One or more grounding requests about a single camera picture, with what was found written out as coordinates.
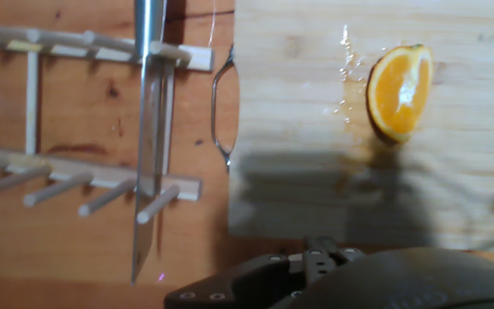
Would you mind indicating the steel cleaver knife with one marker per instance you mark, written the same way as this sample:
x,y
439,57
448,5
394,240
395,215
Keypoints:
x,y
150,129

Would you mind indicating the wooden peg dish rack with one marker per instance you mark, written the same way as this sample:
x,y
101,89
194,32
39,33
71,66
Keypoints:
x,y
80,171

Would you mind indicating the large brown wooden board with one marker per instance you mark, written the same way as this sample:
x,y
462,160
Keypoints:
x,y
80,257

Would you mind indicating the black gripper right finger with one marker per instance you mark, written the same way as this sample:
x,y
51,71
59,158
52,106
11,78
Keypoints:
x,y
320,262

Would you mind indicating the bamboo cutting board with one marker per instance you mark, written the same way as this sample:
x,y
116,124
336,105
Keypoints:
x,y
298,107

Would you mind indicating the orange wedge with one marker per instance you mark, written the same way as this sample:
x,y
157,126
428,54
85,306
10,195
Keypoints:
x,y
397,94

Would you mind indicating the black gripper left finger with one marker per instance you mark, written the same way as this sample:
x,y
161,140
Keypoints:
x,y
247,283

